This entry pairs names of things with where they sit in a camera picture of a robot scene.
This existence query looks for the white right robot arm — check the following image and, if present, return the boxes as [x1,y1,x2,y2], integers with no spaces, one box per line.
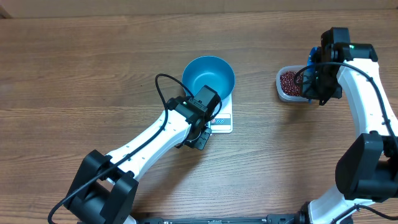
[294,27,397,223]

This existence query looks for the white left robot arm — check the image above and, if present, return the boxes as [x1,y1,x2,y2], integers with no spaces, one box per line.
[62,95,221,224]

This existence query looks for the blue plastic measuring scoop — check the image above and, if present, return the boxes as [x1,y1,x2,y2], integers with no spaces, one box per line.
[307,47,318,66]

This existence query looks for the clear plastic food container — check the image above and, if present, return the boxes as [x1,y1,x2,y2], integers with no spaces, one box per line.
[275,65,308,103]

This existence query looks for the blue metal bowl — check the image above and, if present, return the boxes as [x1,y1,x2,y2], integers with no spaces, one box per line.
[182,55,236,100]

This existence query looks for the red adzuki beans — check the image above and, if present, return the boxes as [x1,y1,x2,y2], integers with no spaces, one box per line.
[280,71,301,96]

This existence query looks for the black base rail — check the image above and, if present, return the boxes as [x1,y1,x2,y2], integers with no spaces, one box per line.
[137,212,310,224]

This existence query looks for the white digital kitchen scale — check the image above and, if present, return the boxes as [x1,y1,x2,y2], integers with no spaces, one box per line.
[185,93,234,134]

